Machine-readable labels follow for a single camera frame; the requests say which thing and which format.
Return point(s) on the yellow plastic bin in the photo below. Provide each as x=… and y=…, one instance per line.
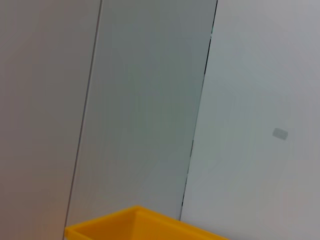
x=140, y=227

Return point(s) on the grey tape patch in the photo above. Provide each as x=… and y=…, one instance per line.
x=280, y=133

